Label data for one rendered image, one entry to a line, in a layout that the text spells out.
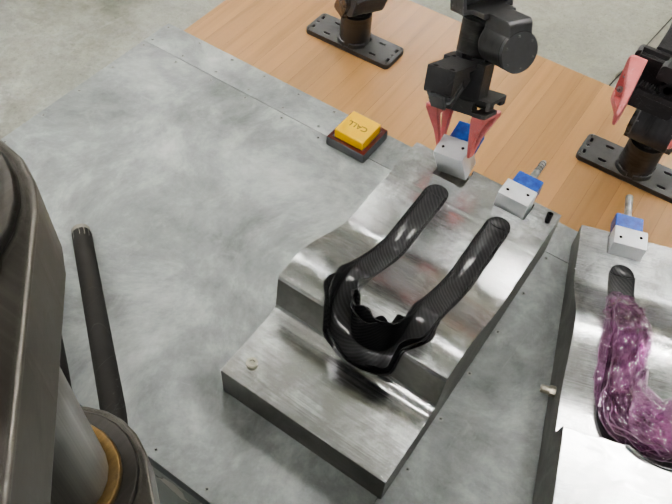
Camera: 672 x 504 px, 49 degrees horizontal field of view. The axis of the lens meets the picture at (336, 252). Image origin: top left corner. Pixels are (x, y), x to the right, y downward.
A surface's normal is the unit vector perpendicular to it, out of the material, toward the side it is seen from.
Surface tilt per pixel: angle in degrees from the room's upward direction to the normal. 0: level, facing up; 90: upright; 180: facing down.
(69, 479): 90
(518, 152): 0
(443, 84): 69
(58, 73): 0
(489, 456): 0
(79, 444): 90
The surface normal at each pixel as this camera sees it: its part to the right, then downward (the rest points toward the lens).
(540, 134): 0.05, -0.60
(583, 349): -0.02, -0.41
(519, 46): 0.38, 0.50
